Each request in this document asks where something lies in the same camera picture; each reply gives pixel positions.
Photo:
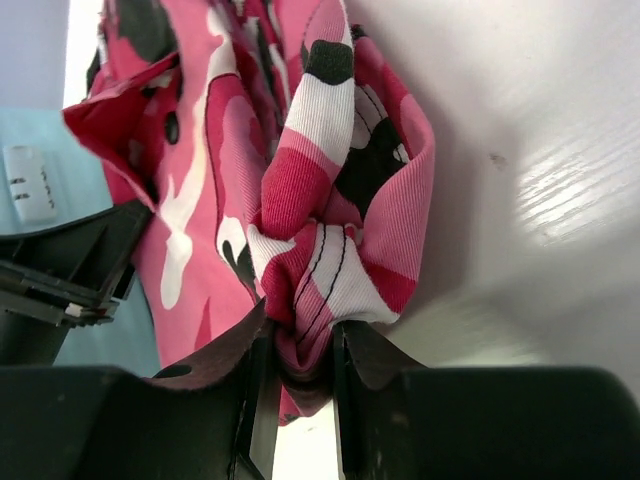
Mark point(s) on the light blue suitcase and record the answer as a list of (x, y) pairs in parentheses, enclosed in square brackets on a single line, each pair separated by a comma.
[(78, 188)]

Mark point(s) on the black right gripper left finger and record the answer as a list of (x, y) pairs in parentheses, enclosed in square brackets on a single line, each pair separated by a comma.
[(212, 415)]

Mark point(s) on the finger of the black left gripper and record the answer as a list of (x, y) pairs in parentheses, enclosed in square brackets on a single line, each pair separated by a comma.
[(70, 276)]

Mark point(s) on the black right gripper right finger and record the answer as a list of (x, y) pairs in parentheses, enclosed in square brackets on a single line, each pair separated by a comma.
[(398, 419)]

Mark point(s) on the pink camouflage garment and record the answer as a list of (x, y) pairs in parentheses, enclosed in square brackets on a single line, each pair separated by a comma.
[(284, 163)]

